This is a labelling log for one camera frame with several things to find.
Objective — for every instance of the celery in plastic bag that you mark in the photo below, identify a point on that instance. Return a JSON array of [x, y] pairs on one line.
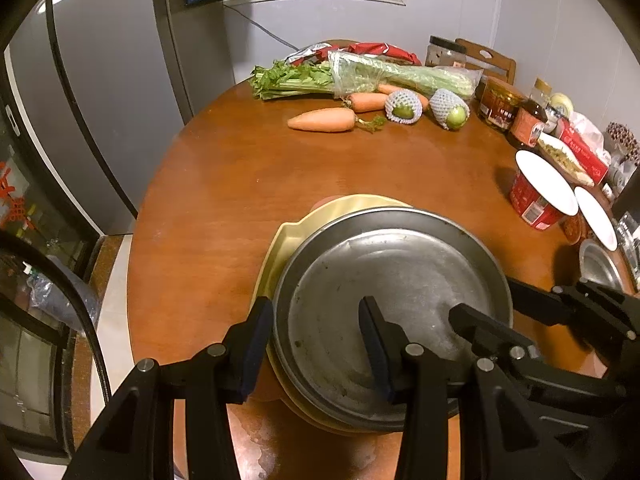
[[380, 77]]

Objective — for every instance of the yellow shell-shaped plate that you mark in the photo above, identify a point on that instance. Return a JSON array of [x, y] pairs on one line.
[[290, 240]]

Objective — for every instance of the steel plate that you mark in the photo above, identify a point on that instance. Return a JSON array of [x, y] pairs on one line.
[[350, 280]]

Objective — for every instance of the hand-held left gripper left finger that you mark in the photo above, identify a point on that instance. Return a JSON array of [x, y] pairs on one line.
[[255, 360]]

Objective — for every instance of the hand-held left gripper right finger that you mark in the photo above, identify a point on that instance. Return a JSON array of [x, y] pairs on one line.
[[377, 355]]

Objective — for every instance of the red snack bag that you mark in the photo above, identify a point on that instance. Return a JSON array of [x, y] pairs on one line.
[[380, 52]]

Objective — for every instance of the brown sauce bottle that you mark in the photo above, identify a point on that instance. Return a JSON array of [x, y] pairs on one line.
[[527, 122]]

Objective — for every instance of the wooden chair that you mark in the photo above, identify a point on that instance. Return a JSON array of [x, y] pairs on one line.
[[492, 60]]

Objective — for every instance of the pale round object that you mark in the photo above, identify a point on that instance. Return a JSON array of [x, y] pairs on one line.
[[561, 106]]

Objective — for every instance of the carrot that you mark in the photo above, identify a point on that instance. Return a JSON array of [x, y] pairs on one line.
[[390, 89], [322, 121], [367, 101]]

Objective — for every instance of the white dish of green beans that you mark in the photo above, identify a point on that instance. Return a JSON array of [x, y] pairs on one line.
[[562, 157]]

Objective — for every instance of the green fruit in foam net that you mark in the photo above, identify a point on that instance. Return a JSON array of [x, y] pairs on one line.
[[450, 110], [402, 107]]

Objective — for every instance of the red white beaded ornament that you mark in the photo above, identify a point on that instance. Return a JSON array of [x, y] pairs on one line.
[[624, 140]]

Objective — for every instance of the red label pickle jar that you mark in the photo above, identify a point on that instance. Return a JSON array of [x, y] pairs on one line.
[[500, 105]]

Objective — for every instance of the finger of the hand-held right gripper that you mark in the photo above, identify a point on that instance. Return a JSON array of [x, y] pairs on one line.
[[535, 300], [480, 327]]

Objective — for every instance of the red paper bowl white lid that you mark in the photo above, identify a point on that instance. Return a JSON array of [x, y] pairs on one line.
[[542, 185]]

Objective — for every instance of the clear plastic bottle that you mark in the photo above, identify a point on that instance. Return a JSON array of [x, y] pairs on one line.
[[60, 302]]

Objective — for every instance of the glass jar black lid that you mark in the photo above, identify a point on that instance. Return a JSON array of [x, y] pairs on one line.
[[445, 52]]

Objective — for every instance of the grey refrigerator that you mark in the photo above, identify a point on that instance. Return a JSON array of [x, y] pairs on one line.
[[100, 85]]

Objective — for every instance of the red tissue box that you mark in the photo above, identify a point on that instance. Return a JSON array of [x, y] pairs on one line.
[[582, 147]]

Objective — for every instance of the glass door red decorations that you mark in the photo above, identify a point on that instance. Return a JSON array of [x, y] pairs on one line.
[[30, 200]]

